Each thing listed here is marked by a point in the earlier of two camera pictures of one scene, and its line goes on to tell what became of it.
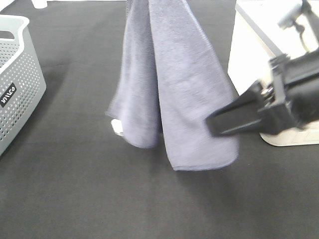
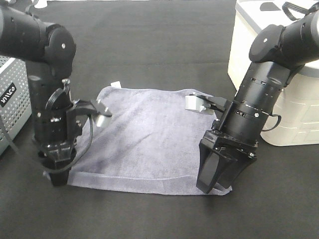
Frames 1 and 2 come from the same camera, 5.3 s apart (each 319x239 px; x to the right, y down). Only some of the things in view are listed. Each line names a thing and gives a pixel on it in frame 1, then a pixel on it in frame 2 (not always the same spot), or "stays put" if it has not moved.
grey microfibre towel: x=169 y=81 → x=151 y=144
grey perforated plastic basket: x=22 y=83 stays put
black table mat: x=67 y=175 stays put
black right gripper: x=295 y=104 → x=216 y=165
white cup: x=40 y=4 stays put
